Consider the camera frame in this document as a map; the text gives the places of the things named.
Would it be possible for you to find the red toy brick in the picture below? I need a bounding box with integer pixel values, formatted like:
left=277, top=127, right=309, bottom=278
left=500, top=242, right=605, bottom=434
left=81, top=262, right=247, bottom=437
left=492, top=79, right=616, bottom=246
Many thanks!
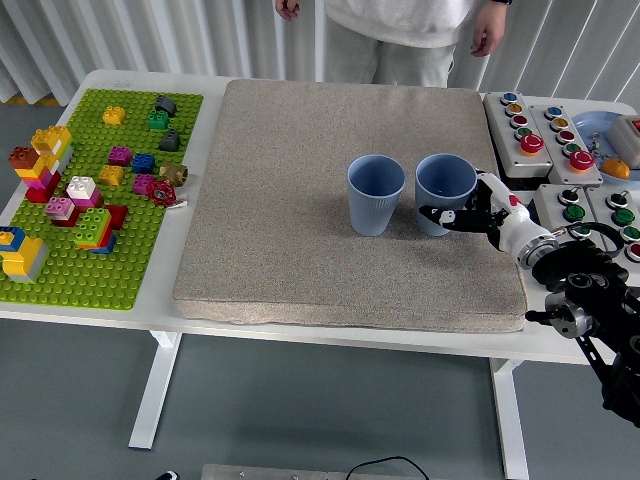
left=103, top=204, right=130, bottom=232

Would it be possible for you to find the grey box red switch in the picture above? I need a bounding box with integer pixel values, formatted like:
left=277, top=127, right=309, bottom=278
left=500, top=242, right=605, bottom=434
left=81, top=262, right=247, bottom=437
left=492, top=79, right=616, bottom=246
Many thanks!
left=607, top=115, right=640, bottom=169

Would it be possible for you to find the blue yellow grey brick stack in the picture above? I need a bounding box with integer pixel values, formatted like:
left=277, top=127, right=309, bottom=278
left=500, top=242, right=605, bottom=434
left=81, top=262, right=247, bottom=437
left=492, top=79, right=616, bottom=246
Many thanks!
left=0, top=225, right=50, bottom=285

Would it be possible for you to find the blue ribbed cup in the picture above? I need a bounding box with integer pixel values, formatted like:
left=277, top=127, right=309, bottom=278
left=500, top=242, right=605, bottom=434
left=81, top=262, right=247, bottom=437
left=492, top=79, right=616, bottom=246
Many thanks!
left=414, top=153, right=479, bottom=237
left=347, top=154, right=408, bottom=237

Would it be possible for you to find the grey-brown fabric mat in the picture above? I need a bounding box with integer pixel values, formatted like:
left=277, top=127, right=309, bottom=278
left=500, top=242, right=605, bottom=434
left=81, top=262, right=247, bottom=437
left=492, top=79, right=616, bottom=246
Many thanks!
left=172, top=78, right=531, bottom=335

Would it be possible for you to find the person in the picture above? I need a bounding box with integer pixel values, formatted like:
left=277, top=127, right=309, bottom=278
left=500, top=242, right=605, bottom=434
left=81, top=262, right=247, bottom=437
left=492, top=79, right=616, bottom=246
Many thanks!
left=274, top=0, right=511, bottom=89

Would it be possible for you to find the green orange blue brick stack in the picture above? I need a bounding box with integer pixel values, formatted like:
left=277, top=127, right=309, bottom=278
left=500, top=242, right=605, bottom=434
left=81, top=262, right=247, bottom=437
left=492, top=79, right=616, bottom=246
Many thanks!
left=73, top=207, right=118, bottom=256

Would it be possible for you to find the white pink brick stack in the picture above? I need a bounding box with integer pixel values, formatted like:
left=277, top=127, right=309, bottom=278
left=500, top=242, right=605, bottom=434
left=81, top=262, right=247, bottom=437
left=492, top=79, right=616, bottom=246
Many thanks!
left=65, top=175, right=105, bottom=210

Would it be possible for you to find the person's left hand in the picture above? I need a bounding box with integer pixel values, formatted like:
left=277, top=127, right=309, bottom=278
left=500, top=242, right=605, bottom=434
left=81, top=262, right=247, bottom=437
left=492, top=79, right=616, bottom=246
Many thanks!
left=469, top=7, right=507, bottom=58

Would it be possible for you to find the grey four-button control box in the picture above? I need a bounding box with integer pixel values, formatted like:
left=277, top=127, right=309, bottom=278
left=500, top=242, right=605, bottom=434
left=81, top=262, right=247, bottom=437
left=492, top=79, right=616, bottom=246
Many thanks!
left=584, top=185, right=640, bottom=265
left=529, top=183, right=609, bottom=241

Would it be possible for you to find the light blue plate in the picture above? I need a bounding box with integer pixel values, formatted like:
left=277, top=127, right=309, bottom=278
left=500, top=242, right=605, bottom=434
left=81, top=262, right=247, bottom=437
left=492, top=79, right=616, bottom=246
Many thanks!
left=571, top=110, right=640, bottom=184

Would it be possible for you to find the white table leg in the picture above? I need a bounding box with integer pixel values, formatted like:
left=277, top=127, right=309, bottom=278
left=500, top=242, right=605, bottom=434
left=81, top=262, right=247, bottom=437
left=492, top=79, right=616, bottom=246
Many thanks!
left=489, top=357, right=530, bottom=480
left=128, top=329, right=184, bottom=450

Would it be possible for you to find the black cable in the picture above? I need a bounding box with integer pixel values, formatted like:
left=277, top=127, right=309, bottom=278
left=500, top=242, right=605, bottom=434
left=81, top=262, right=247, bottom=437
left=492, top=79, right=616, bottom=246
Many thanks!
left=347, top=455, right=430, bottom=480

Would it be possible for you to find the pink dark red brick stack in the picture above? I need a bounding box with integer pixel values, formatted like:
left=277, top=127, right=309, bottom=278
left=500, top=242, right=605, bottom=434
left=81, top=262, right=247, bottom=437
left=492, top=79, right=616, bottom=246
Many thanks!
left=44, top=196, right=81, bottom=229

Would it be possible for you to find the yellow brown red brick tower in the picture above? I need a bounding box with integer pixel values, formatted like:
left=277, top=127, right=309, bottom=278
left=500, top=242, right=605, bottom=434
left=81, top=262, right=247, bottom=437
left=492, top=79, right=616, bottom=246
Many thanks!
left=8, top=125, right=75, bottom=204

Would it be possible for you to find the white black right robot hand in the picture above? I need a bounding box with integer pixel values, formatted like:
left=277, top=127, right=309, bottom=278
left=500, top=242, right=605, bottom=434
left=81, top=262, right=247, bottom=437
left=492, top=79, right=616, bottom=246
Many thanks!
left=418, top=169, right=544, bottom=254

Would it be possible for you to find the grey emergency-stop button box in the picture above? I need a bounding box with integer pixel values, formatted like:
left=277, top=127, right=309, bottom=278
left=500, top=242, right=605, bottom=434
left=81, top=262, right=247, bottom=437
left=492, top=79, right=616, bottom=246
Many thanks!
left=528, top=104, right=605, bottom=187
left=483, top=92, right=554, bottom=180

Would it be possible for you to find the orange round object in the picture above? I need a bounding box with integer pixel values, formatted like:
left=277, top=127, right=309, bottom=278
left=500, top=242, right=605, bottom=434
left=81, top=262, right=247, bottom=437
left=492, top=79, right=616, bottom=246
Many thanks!
left=599, top=158, right=632, bottom=180

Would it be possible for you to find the brass valve red handwheel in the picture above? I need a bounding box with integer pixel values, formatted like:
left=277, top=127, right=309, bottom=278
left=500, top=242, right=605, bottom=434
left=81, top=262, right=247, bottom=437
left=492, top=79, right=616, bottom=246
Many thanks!
left=145, top=161, right=190, bottom=207

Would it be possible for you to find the white pleated curtain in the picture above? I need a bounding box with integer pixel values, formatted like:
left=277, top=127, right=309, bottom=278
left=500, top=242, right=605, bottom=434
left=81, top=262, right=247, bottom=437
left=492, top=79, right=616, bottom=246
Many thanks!
left=0, top=0, right=640, bottom=106

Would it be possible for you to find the green studded baseplate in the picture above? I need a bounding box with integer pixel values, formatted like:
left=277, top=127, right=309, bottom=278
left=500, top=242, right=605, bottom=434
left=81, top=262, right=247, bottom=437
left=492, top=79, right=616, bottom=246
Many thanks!
left=0, top=88, right=205, bottom=312

